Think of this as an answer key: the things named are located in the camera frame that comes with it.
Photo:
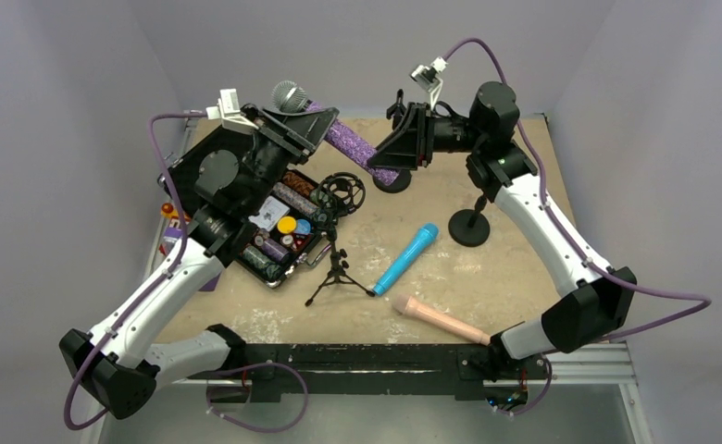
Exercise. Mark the black round-base stand right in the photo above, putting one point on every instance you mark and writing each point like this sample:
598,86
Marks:
469,227

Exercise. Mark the blue microphone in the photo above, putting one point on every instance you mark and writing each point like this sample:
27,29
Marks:
424,237

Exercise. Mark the yellow round chip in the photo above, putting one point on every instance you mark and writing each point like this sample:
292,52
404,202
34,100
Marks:
287,225

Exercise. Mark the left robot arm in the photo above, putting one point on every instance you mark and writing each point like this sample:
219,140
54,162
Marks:
221,184

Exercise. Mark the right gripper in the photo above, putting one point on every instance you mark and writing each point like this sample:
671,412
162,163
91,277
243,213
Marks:
423,134

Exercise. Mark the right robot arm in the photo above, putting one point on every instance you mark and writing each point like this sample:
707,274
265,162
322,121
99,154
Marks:
594,296

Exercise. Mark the black round-base stand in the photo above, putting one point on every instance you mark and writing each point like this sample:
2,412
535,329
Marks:
395,178
469,227

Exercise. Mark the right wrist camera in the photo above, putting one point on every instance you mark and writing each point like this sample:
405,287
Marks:
429,79

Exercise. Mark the pink microphone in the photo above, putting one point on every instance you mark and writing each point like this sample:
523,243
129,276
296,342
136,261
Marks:
412,307

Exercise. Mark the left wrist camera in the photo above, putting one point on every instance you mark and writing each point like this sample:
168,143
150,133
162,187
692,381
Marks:
228,112

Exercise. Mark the black tripod shock-mount stand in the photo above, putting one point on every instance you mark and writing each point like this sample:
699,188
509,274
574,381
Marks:
338,195

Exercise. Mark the black poker chip case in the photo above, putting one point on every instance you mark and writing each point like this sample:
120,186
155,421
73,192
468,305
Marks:
272,257

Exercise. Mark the purple glitter microphone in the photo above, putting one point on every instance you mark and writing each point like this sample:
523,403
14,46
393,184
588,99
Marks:
289,97

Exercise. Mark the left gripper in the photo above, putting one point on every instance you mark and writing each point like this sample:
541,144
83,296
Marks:
284,134

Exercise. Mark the black round-base stand rear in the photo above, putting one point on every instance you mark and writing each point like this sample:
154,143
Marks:
395,178

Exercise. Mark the blue blind button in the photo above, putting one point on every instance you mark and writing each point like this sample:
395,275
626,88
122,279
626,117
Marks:
303,227

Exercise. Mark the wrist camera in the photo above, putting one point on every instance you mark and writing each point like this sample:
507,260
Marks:
228,112
429,79

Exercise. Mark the white playing card deck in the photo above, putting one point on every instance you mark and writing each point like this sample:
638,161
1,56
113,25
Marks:
270,213

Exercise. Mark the blue tan chip row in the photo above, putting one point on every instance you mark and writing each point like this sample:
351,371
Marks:
295,200

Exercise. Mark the orange black chip row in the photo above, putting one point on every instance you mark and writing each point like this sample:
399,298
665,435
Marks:
302,185

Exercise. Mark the purple toy box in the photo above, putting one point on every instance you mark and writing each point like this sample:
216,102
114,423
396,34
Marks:
171,234

